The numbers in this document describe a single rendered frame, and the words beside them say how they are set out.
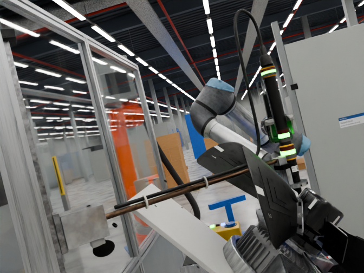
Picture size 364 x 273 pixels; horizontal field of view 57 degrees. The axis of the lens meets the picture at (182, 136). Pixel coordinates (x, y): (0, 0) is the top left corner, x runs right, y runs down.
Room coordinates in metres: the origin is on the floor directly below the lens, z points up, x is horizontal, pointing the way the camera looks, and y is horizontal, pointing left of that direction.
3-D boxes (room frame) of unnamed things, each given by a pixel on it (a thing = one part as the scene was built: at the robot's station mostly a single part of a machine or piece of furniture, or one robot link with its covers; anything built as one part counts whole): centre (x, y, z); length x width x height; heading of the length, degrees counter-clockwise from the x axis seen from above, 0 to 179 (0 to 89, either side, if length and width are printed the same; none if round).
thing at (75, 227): (0.74, 0.26, 1.35); 0.10 x 0.07 x 0.08; 116
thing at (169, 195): (0.88, -0.02, 1.35); 0.54 x 0.01 x 0.01; 116
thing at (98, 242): (0.76, 0.23, 1.29); 0.05 x 0.04 x 0.05; 116
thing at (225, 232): (1.42, -0.07, 1.02); 0.16 x 0.10 x 0.11; 81
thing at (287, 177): (1.01, -0.29, 1.31); 0.09 x 0.07 x 0.10; 116
